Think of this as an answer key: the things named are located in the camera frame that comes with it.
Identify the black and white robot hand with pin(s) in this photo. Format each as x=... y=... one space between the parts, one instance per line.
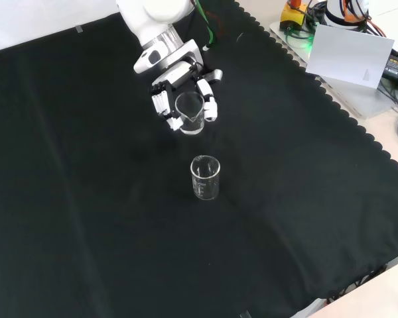
x=172 y=76

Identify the pale board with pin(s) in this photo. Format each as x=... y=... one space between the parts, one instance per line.
x=345 y=56

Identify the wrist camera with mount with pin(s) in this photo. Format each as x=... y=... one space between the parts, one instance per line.
x=215 y=75

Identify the black bench cloth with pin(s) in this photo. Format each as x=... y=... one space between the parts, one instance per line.
x=86 y=165

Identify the clear glass beaker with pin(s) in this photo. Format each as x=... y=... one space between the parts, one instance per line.
x=193 y=126
x=205 y=192

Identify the yellow stop button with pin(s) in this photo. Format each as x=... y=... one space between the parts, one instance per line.
x=292 y=15

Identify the grey tape piece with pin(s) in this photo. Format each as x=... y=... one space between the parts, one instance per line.
x=79 y=29
x=246 y=314

